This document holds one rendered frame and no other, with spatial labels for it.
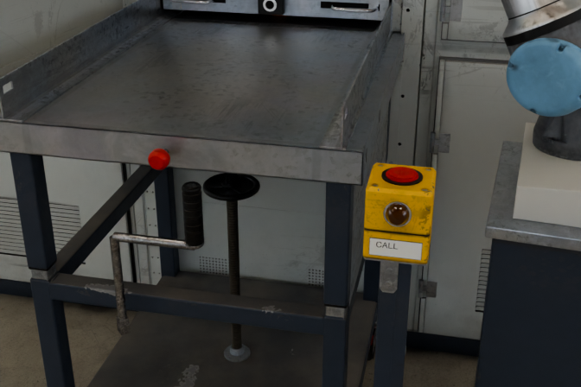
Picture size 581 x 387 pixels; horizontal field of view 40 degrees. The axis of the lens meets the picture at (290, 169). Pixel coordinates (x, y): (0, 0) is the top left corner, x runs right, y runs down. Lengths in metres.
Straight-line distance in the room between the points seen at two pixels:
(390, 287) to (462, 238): 0.96
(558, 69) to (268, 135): 0.44
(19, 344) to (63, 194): 0.42
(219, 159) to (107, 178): 0.93
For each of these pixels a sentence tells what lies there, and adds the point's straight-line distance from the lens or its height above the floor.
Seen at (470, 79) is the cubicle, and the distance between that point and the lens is 1.83.
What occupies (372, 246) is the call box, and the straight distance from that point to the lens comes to 0.98.
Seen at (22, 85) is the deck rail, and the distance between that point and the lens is 1.41.
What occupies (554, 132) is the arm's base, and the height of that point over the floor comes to 0.84.
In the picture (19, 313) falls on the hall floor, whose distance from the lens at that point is 2.42.
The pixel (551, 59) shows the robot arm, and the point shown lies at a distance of 1.14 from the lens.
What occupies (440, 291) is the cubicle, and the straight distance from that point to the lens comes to 2.07.
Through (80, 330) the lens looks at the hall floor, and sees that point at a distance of 2.30.
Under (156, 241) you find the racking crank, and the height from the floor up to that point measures 0.67.
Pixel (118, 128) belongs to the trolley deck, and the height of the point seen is 0.85.
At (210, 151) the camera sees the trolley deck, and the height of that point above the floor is 0.82.
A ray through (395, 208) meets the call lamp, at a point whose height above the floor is 0.88.
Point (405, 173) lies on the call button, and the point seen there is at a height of 0.91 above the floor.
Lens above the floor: 1.31
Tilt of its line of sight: 25 degrees down
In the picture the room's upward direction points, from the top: straight up
